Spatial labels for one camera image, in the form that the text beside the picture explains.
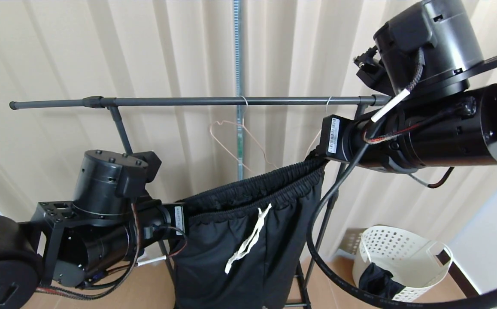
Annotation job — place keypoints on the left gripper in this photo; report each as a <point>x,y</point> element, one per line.
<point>158,223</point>

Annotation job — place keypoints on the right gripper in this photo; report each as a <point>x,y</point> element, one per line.
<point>467,137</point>

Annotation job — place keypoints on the black shorts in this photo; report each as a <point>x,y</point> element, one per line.
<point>214,257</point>

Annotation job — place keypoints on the black garment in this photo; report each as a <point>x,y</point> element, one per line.
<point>377,281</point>

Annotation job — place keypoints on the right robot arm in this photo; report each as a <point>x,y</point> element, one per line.
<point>437,51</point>

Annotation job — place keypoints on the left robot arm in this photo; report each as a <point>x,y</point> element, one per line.
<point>102,184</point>

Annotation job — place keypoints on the pink clothes hanger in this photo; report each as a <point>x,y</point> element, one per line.
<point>317,137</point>
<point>222,146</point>

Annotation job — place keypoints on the black clothes rack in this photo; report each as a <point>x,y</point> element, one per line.
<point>188,101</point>

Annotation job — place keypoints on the white laundry basket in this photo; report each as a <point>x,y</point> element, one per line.
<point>403,257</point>

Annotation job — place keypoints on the beige curtain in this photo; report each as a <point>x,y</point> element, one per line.
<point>167,51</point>

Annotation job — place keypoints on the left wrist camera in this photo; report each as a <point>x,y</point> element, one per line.
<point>147,165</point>

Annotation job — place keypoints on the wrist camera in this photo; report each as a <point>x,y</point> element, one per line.
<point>147,165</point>
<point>373,75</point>

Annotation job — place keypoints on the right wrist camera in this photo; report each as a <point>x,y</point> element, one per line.
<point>373,75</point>

